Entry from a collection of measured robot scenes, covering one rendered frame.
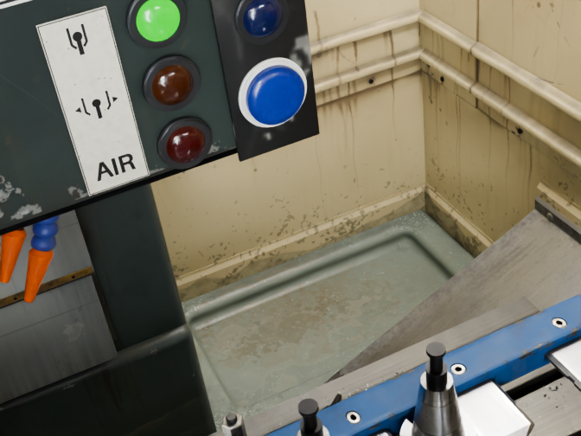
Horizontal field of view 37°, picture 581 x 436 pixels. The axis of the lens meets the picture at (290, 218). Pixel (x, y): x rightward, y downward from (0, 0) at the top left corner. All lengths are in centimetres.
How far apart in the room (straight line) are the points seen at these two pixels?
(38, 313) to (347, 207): 85
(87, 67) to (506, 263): 124
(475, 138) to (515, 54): 25
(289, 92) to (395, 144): 147
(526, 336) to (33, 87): 57
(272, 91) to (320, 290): 146
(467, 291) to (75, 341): 68
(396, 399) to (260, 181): 103
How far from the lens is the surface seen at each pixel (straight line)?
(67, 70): 39
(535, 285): 153
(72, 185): 42
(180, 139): 41
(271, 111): 42
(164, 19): 39
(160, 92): 40
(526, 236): 159
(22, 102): 39
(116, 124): 41
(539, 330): 85
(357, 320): 179
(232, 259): 183
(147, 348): 139
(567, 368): 83
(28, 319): 127
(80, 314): 129
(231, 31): 41
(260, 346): 177
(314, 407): 65
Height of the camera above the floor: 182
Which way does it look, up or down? 37 degrees down
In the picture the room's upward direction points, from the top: 8 degrees counter-clockwise
